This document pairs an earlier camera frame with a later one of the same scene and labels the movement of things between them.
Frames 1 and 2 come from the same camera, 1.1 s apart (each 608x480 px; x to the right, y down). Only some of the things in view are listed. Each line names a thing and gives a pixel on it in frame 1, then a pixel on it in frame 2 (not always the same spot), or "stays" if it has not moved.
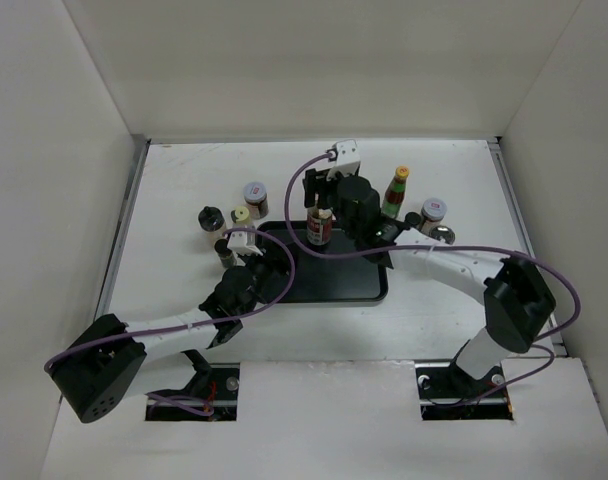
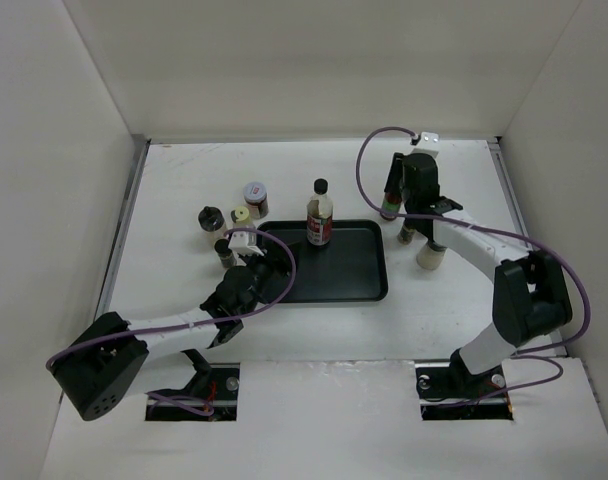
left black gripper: [276, 260] stays
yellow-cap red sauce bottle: [395, 193] stays
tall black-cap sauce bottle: [319, 224] stays
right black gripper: [316, 181] to [397, 170]
